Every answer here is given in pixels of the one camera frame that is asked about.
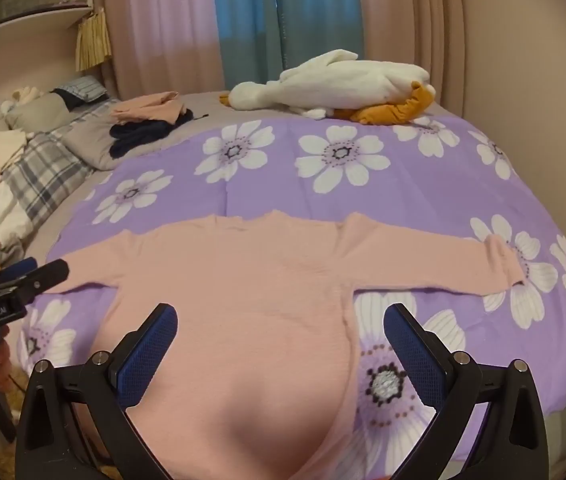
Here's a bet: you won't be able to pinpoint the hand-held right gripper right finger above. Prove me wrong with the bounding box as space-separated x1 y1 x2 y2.
383 302 550 480

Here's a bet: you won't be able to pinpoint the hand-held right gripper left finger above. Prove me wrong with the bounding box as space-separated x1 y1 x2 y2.
16 302 179 480

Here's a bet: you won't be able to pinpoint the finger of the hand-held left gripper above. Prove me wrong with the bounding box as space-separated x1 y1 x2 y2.
22 259 70 297
0 257 39 288

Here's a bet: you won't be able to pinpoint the pink knit sweater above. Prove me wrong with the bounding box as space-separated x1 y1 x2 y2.
46 210 527 480

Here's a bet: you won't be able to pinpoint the dark navy clothes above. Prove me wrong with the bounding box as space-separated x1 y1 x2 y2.
108 107 197 159

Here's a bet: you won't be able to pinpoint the folded pink clothes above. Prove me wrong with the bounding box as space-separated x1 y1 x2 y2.
110 91 187 124

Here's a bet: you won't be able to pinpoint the plaid quilt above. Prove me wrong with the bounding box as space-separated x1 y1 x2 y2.
0 110 100 262

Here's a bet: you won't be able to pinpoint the cream crumpled cloth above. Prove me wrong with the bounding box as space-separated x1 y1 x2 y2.
0 129 35 167

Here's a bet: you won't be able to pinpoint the grey pillow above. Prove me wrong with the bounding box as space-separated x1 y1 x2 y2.
6 92 120 172

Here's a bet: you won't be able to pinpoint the striped blue pillow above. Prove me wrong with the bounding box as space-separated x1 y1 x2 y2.
52 76 109 107

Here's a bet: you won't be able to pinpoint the purple floral blanket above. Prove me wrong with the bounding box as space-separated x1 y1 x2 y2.
17 115 566 462

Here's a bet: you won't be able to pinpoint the pink curtain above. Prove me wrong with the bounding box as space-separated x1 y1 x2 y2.
103 0 225 102

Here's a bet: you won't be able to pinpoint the white goose plush toy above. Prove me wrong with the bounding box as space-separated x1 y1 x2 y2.
220 49 436 126

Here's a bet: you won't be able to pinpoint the beige curtain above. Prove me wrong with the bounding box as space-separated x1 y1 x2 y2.
358 0 470 111

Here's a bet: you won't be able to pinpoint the blue curtain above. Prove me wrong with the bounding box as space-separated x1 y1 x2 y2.
210 0 367 87

